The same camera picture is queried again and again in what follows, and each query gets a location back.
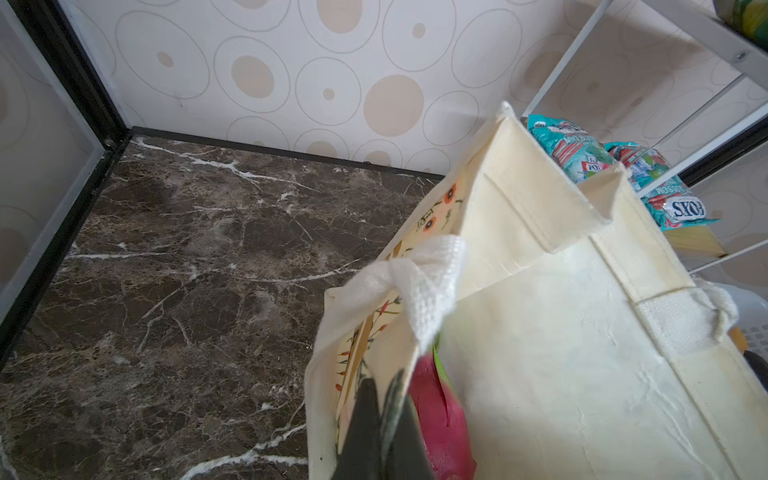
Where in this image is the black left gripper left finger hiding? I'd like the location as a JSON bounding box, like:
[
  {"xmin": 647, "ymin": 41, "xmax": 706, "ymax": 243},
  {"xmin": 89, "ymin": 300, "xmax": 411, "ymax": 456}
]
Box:
[{"xmin": 331, "ymin": 379, "xmax": 382, "ymax": 480}]

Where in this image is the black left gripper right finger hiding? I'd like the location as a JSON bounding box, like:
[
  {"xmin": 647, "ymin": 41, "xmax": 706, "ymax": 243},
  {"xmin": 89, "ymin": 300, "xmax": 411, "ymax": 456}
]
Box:
[{"xmin": 380, "ymin": 370, "xmax": 435, "ymax": 479}]

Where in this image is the pink dragon fruit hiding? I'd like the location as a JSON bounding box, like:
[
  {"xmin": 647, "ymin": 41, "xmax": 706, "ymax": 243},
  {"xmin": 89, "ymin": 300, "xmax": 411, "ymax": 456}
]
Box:
[{"xmin": 409, "ymin": 336, "xmax": 477, "ymax": 480}]

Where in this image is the floral canvas grocery bag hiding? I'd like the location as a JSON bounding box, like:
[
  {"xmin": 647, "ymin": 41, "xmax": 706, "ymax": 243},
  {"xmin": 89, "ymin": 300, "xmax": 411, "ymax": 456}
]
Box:
[{"xmin": 304, "ymin": 103, "xmax": 767, "ymax": 479}]

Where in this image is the green yellow snack bag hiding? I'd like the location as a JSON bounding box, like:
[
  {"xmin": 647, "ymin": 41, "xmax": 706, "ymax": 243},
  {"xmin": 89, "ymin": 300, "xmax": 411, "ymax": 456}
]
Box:
[{"xmin": 713, "ymin": 0, "xmax": 768, "ymax": 50}]

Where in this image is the teal red candy bag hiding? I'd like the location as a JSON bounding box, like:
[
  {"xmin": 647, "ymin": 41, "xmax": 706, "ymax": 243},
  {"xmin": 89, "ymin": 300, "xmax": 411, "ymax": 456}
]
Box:
[{"xmin": 527, "ymin": 114, "xmax": 616, "ymax": 184}]

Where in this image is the teal Fox's candy bag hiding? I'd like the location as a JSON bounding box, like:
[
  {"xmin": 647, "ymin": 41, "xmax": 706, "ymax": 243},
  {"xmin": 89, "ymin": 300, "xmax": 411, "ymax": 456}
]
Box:
[{"xmin": 605, "ymin": 142, "xmax": 717, "ymax": 231}]

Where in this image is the yellow potato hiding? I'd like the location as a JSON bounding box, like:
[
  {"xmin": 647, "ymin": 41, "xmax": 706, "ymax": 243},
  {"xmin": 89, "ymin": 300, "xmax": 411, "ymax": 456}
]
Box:
[{"xmin": 728, "ymin": 326, "xmax": 749, "ymax": 355}]

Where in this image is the purple eggplant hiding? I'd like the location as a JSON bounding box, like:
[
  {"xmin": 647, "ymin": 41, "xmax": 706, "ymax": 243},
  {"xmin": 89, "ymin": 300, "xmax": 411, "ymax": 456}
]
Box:
[{"xmin": 743, "ymin": 350, "xmax": 768, "ymax": 391}]

